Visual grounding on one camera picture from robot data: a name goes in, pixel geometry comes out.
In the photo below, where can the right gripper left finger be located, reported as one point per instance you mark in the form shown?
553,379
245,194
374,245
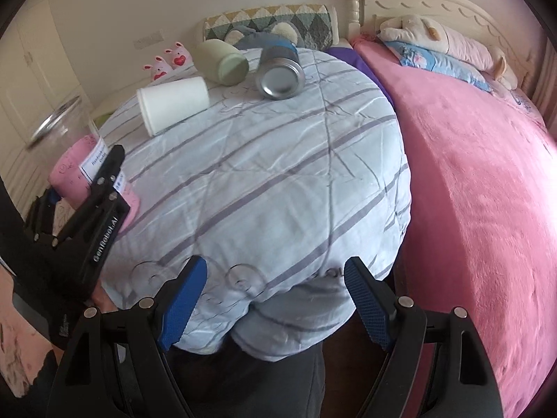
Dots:
115,364

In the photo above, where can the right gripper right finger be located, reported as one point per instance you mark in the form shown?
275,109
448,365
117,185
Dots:
461,381

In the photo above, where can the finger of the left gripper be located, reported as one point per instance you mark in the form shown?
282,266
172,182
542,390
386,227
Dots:
41,215
80,248

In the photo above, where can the clear jar with pink label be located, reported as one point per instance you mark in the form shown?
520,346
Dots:
69,150

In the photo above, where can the white paper cup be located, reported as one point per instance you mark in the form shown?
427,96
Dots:
167,104

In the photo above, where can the sage green cup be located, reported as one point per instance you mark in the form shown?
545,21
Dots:
220,62

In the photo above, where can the cream bedside table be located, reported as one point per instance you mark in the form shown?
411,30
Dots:
116,99

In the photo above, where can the pink fleece bedspread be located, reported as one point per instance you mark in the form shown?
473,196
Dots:
483,217

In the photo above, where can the white wardrobe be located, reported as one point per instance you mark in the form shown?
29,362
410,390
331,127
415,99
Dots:
36,77

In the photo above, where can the front pink bunny toy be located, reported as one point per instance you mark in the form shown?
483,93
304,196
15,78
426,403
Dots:
158,69

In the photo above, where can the pink bunny toy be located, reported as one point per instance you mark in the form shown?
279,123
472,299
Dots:
158,69
178,55

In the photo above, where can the striped light blue quilt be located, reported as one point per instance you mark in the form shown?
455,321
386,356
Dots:
275,195

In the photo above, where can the rear pink bunny toy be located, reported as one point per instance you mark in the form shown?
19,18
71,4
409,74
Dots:
178,55

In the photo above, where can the blue black metal can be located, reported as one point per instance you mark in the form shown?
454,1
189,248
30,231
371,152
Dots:
279,74

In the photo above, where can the grey cat plush cushion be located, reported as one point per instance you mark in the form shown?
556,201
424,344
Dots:
245,38

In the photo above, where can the blue cartoon pillow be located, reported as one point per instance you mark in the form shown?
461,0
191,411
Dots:
418,57

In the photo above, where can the diamond pattern quilted headboard cover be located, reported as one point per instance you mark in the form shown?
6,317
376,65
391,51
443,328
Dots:
313,26

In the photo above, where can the white plush dog toy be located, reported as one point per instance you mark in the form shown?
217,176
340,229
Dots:
426,32

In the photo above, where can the cream wooden headboard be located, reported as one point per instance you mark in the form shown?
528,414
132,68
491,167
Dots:
461,15

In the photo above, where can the wall socket plate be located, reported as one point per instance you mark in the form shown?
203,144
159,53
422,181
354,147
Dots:
148,40

